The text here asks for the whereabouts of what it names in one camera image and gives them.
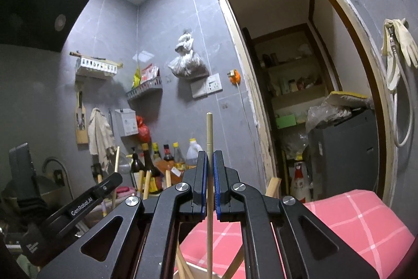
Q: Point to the white jug yellow cap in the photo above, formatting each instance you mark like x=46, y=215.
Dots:
x=195, y=156

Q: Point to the clear plastic bag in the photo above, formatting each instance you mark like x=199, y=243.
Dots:
x=326, y=115

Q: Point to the yellow foam pad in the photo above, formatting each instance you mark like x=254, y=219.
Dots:
x=349, y=98

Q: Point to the red plastic bag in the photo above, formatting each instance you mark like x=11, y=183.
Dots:
x=143, y=132

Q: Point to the grey wall basket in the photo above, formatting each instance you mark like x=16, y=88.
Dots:
x=145, y=91

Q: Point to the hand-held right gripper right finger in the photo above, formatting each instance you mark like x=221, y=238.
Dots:
x=221, y=174

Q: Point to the white wall box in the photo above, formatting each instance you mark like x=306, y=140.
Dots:
x=126, y=123

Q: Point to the pink checked tablecloth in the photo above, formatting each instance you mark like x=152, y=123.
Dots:
x=352, y=226

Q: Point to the hanging grey plastic bag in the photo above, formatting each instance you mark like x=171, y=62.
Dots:
x=187, y=65

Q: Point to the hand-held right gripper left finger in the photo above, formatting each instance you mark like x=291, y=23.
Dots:
x=199, y=174

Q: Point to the white hanging towel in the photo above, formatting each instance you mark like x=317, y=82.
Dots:
x=99, y=135

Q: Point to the black range hood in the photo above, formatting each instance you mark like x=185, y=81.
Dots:
x=39, y=14

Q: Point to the dark sauce bottle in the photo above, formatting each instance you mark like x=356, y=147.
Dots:
x=168, y=154

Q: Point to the orange plug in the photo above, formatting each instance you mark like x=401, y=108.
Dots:
x=234, y=77

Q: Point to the curved metal faucet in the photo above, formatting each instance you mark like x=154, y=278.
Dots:
x=52, y=159

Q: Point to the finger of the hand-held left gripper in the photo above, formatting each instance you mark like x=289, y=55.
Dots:
x=109, y=186

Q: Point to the red white packet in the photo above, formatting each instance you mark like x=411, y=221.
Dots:
x=150, y=73

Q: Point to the green box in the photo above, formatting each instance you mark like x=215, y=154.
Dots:
x=286, y=120

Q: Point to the white wall rack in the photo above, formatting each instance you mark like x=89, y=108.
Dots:
x=96, y=67

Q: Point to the wooden storage shelf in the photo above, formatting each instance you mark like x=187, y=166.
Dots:
x=294, y=96

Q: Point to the wooden knife holder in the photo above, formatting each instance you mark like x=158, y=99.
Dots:
x=81, y=132

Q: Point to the bunch of bamboo chopsticks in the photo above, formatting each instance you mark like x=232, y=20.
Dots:
x=147, y=182

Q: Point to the large dark glass bottle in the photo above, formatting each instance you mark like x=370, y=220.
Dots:
x=136, y=168

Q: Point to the yellow packet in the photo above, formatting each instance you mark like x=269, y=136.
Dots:
x=136, y=79

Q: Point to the white wall socket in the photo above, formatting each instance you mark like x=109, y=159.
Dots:
x=209, y=86

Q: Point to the tan bamboo chopstick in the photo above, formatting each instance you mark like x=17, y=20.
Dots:
x=210, y=132

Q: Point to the wooden door frame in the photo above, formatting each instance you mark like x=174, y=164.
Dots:
x=236, y=37

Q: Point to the dark grey cabinet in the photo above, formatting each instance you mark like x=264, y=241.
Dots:
x=343, y=154

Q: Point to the white red-label jug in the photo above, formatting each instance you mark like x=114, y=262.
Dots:
x=300, y=182

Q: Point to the clear bottle yellow cap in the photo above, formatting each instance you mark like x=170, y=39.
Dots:
x=178, y=156

